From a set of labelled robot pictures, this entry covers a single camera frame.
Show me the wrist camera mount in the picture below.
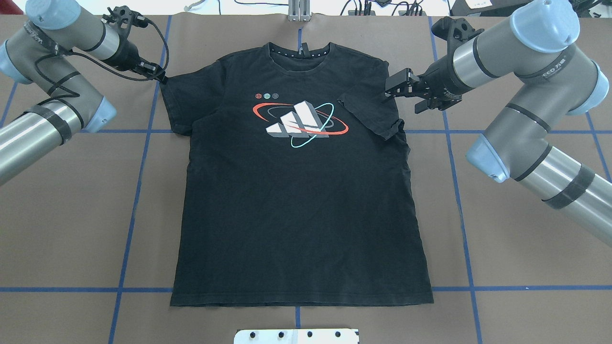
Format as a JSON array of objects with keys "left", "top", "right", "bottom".
[
  {"left": 102, "top": 6, "right": 149, "bottom": 29},
  {"left": 431, "top": 17, "right": 485, "bottom": 51}
]

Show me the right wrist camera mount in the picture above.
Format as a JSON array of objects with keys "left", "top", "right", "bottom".
[{"left": 431, "top": 17, "right": 485, "bottom": 51}]

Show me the white mast base plate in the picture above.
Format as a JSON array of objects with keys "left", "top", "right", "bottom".
[{"left": 233, "top": 328, "right": 360, "bottom": 344}]

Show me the black printed t-shirt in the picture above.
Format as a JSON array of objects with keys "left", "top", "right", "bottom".
[{"left": 160, "top": 43, "right": 434, "bottom": 307}]

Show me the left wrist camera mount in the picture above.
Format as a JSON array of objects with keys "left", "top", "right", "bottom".
[{"left": 102, "top": 6, "right": 149, "bottom": 29}]

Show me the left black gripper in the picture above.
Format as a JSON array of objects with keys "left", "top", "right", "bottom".
[{"left": 113, "top": 42, "right": 168, "bottom": 84}]

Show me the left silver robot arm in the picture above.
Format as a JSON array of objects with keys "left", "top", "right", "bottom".
[{"left": 0, "top": 0, "right": 167, "bottom": 184}]

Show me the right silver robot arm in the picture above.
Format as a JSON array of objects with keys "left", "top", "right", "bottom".
[{"left": 385, "top": 0, "right": 612, "bottom": 245}]

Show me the aluminium frame post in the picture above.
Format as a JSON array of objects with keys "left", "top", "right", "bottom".
[{"left": 288, "top": 0, "right": 312, "bottom": 22}]

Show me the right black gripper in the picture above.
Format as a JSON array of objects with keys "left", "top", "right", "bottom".
[{"left": 385, "top": 61, "right": 463, "bottom": 114}]

